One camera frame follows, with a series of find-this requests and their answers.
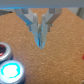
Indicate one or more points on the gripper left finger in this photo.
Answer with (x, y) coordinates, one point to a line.
(33, 23)

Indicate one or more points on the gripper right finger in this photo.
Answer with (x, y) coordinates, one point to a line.
(48, 23)

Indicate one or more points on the red button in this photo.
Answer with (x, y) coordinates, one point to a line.
(4, 51)

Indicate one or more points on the blue button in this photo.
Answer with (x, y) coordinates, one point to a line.
(11, 71)

